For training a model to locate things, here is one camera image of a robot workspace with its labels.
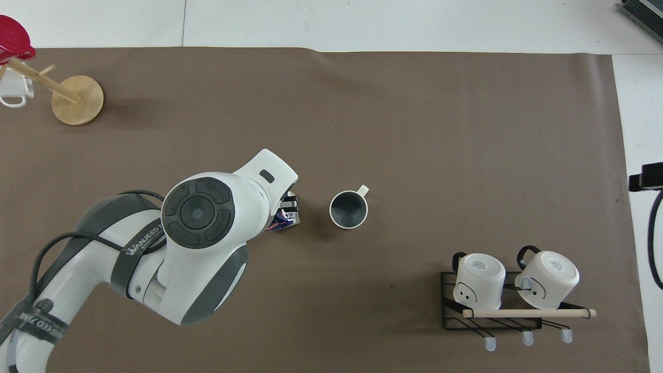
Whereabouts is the white mug with black handle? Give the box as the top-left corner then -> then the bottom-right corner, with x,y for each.
515,245 -> 580,310
452,252 -> 507,311

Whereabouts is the dark grey ribbed box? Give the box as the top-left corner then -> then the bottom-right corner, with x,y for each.
621,0 -> 663,31

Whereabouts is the white mug with grey inside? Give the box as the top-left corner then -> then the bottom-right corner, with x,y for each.
329,184 -> 370,230

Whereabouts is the black stand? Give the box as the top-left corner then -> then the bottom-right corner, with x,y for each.
628,162 -> 663,194

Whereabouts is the black wire mug rack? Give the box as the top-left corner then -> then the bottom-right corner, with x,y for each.
441,270 -> 597,352

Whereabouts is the red cup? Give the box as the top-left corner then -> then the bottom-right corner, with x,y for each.
0,15 -> 36,66

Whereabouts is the wooden mug tree stand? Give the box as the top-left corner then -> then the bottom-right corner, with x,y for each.
4,57 -> 105,126

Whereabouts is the white mug on tree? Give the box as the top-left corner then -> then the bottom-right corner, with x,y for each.
0,64 -> 35,109

